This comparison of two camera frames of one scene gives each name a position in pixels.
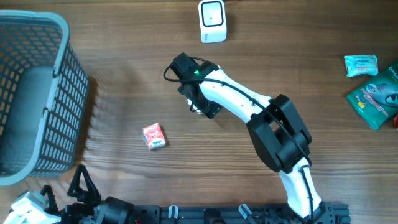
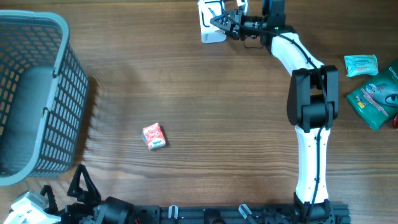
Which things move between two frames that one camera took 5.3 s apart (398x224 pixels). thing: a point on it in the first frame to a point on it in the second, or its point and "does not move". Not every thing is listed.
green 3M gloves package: [375, 102] does not move
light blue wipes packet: [361, 65] does not move
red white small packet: [153, 136] does not move
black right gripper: [207, 106] to [233, 24]
